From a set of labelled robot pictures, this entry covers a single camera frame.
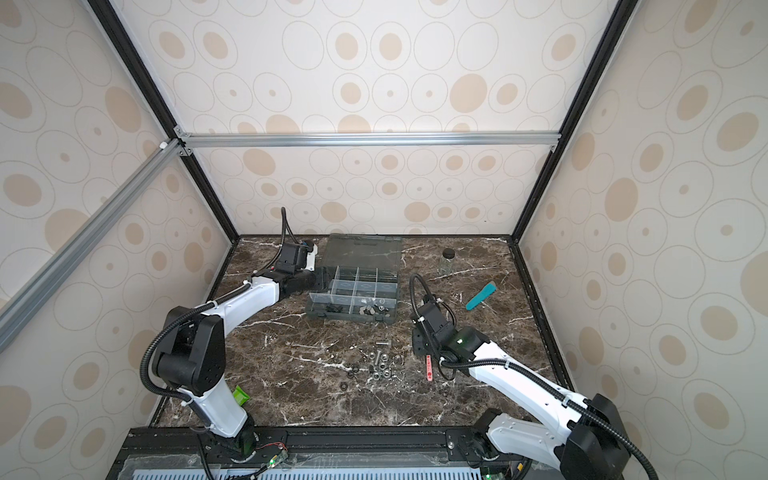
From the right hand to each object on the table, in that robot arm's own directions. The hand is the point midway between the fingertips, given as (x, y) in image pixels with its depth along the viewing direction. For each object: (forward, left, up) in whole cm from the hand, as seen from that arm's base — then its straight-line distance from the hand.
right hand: (423, 335), depth 82 cm
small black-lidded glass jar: (+28, -11, -6) cm, 31 cm away
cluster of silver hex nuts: (-4, +12, -10) cm, 16 cm away
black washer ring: (-10, +23, -10) cm, 27 cm away
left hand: (+21, +27, +3) cm, 34 cm away
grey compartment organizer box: (+26, +20, -8) cm, 34 cm away
